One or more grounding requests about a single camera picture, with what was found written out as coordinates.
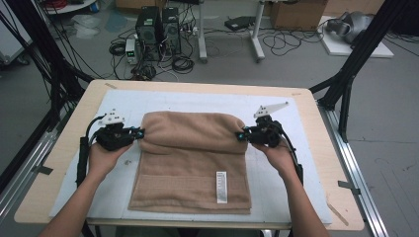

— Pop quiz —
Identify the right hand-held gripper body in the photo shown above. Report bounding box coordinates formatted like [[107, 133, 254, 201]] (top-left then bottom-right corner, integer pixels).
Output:
[[250, 102, 291, 148]]

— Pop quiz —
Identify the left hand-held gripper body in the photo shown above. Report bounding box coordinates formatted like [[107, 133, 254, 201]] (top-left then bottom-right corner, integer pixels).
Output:
[[95, 108, 134, 152]]

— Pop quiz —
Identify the light brown towel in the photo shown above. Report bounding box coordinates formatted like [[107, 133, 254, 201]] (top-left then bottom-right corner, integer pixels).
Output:
[[127, 111, 252, 215]]

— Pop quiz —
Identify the person's left hand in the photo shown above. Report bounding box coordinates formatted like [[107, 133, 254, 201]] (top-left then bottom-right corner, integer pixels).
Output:
[[87, 141, 134, 181]]

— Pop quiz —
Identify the person's right hand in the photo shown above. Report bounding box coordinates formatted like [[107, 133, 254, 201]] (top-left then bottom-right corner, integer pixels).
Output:
[[251, 140, 298, 180]]

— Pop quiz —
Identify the white grid mat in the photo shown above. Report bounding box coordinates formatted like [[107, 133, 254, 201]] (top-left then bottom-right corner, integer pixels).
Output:
[[48, 89, 334, 226]]

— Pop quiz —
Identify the black tape strip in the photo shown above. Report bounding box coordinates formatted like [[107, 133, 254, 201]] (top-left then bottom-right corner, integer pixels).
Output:
[[33, 165, 54, 176]]

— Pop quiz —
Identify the small white power supply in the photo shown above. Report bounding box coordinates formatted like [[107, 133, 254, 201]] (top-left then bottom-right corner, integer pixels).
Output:
[[125, 39, 139, 65]]

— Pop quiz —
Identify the large black computer tower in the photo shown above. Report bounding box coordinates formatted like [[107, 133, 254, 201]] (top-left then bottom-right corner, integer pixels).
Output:
[[135, 5, 163, 62]]

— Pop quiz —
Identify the slim black computer tower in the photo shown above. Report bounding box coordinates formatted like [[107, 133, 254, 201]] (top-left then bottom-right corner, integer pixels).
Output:
[[161, 7, 182, 55]]

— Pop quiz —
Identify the flat black device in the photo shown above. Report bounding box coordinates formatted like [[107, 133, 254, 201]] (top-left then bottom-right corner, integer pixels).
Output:
[[224, 16, 257, 33]]

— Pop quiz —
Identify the thin wooden stick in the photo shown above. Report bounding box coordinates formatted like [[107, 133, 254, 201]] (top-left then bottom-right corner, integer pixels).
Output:
[[325, 201, 350, 227]]

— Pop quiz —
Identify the white floor board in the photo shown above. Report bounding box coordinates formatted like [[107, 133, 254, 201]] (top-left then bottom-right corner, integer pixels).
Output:
[[317, 15, 395, 59]]

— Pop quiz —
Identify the black metal stand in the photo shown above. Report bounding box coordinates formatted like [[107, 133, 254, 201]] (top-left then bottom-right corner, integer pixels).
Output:
[[309, 0, 419, 143], [0, 0, 95, 132]]

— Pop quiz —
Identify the clear plastic bag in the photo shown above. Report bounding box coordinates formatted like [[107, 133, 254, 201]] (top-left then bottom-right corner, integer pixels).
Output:
[[70, 14, 102, 40]]

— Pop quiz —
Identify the cardboard box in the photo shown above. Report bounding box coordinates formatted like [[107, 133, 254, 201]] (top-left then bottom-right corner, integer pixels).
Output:
[[270, 0, 329, 32]]

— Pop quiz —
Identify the round white table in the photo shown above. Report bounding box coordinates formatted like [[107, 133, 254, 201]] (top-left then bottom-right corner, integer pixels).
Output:
[[42, 0, 99, 15]]

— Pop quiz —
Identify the grey rounded machine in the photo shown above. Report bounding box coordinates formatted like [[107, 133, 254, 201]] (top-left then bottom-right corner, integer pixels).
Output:
[[326, 11, 376, 45]]

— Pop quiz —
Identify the white cabinet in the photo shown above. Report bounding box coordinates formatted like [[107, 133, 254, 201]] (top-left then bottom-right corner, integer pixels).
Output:
[[0, 13, 33, 65]]

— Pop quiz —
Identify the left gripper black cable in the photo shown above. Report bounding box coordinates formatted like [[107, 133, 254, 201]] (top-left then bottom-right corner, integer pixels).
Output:
[[76, 115, 109, 188]]

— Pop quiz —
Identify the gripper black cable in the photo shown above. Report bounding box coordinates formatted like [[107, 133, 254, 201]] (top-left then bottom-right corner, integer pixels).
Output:
[[76, 115, 109, 188], [278, 121, 304, 186]]

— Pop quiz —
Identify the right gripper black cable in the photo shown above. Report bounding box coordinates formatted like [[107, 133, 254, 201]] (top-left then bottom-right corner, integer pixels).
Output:
[[278, 121, 304, 186]]

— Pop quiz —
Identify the coiled black cable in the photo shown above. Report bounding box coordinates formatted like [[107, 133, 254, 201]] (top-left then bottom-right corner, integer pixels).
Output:
[[108, 40, 127, 57], [171, 55, 196, 75]]

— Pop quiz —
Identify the aluminium rail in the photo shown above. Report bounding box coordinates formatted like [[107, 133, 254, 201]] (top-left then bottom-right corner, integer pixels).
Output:
[[317, 102, 390, 237], [0, 108, 72, 225]]

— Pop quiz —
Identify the loose black floor cable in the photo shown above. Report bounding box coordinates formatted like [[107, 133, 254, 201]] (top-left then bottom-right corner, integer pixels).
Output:
[[262, 28, 324, 57]]

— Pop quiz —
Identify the white desk frame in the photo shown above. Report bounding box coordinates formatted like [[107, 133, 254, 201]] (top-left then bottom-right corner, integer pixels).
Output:
[[197, 0, 267, 64]]

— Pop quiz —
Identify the grey metal bracket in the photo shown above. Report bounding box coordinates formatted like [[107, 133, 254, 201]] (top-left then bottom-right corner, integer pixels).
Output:
[[337, 180, 362, 196]]

